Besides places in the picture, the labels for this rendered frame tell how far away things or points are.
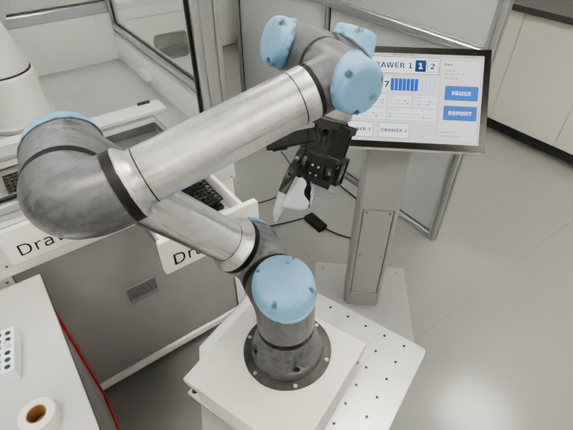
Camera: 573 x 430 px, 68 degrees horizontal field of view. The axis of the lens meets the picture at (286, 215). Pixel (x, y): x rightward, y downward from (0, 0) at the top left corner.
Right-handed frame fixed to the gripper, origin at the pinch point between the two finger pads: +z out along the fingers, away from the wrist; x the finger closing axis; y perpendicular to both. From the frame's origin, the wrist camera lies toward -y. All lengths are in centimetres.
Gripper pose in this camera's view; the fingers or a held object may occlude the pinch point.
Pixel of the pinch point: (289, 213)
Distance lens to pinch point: 83.4
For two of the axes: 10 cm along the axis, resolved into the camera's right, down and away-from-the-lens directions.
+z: -2.7, 8.9, 3.6
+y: 8.5, 4.0, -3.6
